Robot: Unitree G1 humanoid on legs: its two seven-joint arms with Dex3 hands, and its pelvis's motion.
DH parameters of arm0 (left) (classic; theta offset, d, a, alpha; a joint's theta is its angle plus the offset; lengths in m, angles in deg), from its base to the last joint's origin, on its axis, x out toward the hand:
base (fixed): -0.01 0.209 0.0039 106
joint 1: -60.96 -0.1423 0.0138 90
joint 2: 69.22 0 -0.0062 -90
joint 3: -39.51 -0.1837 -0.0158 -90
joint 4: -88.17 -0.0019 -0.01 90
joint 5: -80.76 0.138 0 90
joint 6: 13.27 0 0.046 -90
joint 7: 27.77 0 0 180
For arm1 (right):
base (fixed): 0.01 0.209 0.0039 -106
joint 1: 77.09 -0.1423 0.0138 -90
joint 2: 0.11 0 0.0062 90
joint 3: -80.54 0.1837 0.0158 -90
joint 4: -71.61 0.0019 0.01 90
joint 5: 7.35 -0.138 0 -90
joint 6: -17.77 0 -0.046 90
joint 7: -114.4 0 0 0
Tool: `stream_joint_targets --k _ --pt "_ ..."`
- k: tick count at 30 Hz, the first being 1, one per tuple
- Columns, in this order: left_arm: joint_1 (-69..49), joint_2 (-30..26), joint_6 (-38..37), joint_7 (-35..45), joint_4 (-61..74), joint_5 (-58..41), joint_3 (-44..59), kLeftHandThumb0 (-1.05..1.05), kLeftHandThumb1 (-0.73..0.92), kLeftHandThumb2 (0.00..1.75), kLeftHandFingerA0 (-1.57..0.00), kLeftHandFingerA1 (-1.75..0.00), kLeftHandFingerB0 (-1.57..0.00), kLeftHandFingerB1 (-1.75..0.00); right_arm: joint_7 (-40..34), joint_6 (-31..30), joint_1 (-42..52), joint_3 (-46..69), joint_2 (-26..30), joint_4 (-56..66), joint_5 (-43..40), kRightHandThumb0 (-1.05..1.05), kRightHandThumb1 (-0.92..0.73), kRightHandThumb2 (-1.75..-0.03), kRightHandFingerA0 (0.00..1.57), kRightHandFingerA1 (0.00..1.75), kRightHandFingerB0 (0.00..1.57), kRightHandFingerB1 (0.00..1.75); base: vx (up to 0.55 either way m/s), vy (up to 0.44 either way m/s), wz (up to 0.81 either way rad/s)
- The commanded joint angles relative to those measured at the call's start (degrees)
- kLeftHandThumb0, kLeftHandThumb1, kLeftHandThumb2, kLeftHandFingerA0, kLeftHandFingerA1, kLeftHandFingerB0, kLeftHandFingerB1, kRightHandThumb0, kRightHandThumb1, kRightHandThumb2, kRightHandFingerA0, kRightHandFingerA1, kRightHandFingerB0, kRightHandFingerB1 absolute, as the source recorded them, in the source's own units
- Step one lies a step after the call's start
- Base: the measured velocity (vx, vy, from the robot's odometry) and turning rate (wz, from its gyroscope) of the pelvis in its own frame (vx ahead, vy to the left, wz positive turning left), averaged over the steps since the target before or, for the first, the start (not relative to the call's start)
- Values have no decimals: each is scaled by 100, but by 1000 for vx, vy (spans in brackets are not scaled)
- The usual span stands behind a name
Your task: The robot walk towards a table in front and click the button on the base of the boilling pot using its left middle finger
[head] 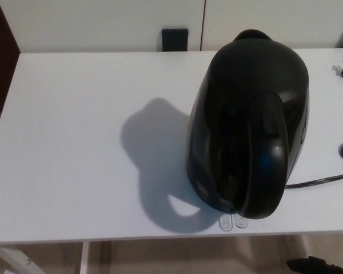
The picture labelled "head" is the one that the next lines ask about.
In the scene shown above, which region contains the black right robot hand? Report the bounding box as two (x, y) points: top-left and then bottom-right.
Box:
(286, 256), (343, 274)

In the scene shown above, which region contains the black electric kettle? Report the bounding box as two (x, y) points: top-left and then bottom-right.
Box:
(185, 28), (310, 222)

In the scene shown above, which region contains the black rectangular object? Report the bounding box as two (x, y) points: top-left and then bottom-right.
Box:
(161, 27), (189, 53)

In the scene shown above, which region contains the white cabinet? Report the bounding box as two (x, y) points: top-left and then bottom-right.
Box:
(5, 0), (343, 54)

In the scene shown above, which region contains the dark red panel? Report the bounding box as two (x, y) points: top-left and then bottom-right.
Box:
(0, 0), (21, 112)

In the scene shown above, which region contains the black power cord with plug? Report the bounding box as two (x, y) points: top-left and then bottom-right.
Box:
(285, 59), (343, 190)

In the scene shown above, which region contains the white table leg frame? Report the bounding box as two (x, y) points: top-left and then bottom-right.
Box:
(0, 241), (90, 274)

